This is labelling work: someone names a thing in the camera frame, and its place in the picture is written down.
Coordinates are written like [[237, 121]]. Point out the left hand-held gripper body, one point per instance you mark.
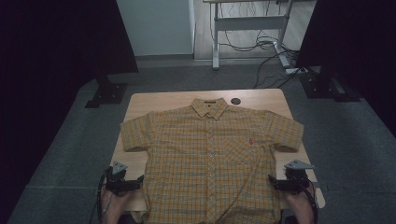
[[115, 179]]

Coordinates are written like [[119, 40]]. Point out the white partition panel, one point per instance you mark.
[[155, 28]]

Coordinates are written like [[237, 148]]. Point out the white power strip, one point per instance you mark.
[[295, 70]]

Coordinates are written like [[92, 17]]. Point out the black stand base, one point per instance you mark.
[[327, 87], [107, 93]]

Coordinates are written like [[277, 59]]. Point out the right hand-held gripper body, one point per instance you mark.
[[297, 177]]

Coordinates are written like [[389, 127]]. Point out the dark round table grommet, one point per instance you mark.
[[235, 101]]

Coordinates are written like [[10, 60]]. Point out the black curtain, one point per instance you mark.
[[46, 62], [358, 40]]

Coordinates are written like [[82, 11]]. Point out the yellow plaid short-sleeved shirt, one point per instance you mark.
[[205, 155]]

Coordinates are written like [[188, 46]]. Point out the person's right hand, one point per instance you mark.
[[300, 200]]

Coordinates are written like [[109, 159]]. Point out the white metal desk frame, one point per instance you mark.
[[249, 23]]

